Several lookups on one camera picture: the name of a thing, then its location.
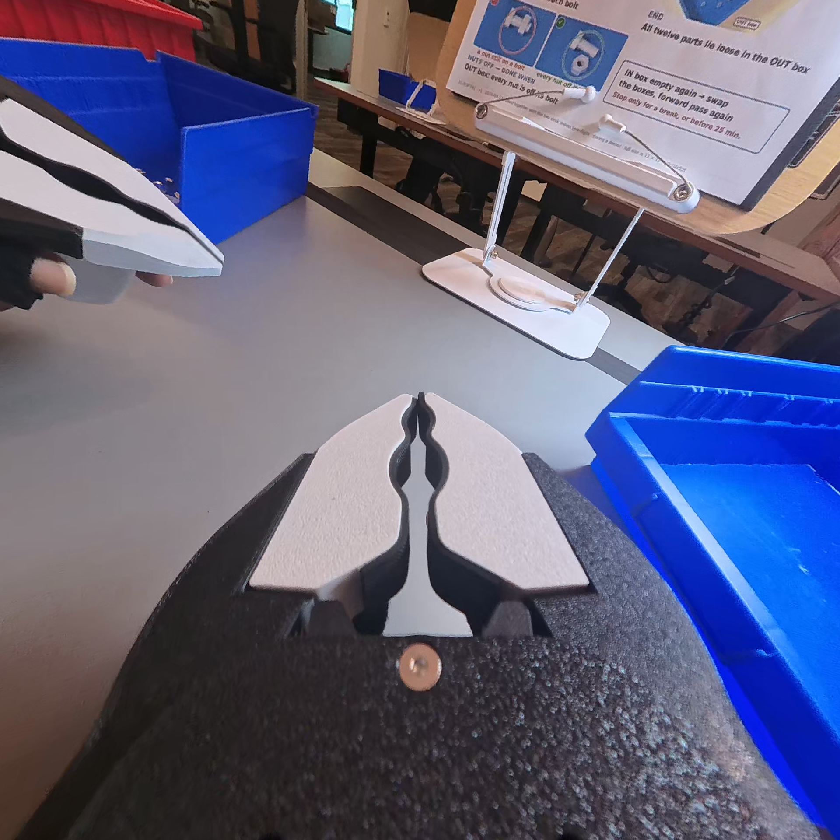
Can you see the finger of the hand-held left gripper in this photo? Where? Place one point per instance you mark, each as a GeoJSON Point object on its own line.
{"type": "Point", "coordinates": [105, 230]}
{"type": "Point", "coordinates": [92, 164]}

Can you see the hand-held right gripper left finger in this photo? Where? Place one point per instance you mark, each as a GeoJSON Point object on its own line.
{"type": "Point", "coordinates": [328, 519]}

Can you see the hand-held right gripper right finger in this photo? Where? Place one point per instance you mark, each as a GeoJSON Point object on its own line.
{"type": "Point", "coordinates": [512, 519]}

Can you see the blue plastic bin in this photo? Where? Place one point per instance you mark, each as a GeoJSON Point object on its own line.
{"type": "Point", "coordinates": [236, 158]}
{"type": "Point", "coordinates": [735, 525]}
{"type": "Point", "coordinates": [404, 89]}

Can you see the person's left hand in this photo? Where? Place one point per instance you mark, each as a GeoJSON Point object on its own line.
{"type": "Point", "coordinates": [53, 278]}

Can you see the red plastic bin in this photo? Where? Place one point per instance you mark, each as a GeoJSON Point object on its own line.
{"type": "Point", "coordinates": [92, 24]}

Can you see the white document stand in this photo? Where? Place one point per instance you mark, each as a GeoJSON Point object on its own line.
{"type": "Point", "coordinates": [525, 295]}

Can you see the wooden office desk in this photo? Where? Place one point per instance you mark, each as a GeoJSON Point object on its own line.
{"type": "Point", "coordinates": [394, 118]}

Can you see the printed instruction sheet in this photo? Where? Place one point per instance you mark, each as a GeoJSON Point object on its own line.
{"type": "Point", "coordinates": [643, 66]}

